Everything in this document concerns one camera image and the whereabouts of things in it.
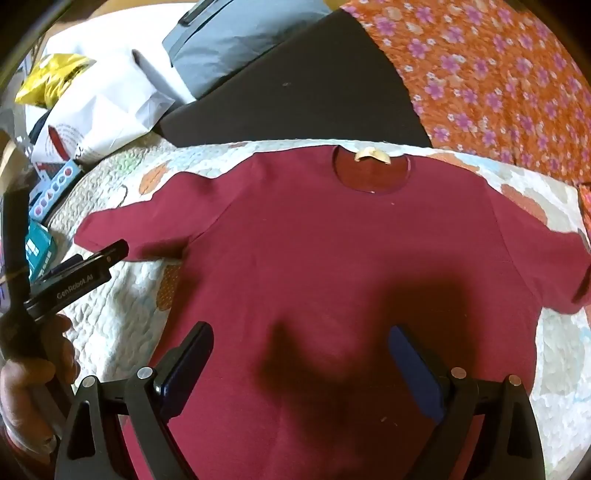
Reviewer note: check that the person's left hand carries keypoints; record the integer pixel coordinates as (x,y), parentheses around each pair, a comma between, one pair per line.
(27,383)

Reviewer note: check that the white paper bag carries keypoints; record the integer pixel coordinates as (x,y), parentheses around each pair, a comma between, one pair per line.
(101,120)

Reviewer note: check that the blue box with coloured dots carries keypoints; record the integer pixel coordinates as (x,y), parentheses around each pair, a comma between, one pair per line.
(53,189)

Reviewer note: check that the grey pillow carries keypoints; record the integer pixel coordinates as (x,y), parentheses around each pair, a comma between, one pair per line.
(231,41)

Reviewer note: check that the teal box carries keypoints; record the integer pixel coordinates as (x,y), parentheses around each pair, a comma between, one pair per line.
(41,244)

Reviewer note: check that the quilted heart-pattern blanket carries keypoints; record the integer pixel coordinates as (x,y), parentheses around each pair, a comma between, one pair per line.
(115,323)

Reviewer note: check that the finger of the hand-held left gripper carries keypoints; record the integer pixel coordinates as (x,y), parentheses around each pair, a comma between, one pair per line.
(106,254)

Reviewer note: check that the yellow packet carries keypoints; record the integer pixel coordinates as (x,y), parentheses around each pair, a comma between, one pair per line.
(51,78)

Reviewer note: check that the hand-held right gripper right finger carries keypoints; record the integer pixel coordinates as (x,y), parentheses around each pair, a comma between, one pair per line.
(415,369)

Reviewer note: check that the orange floral cloth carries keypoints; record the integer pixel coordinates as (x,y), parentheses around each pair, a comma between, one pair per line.
(485,69)

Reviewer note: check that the white paper sheet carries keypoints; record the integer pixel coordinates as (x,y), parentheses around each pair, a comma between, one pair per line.
(166,78)

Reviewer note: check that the black cushion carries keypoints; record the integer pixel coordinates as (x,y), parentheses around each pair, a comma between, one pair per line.
(300,92)

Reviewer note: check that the maroon t-shirt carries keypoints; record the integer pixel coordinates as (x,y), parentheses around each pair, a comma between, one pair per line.
(300,254)

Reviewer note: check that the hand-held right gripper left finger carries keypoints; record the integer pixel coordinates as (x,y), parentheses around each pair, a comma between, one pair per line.
(184,369)

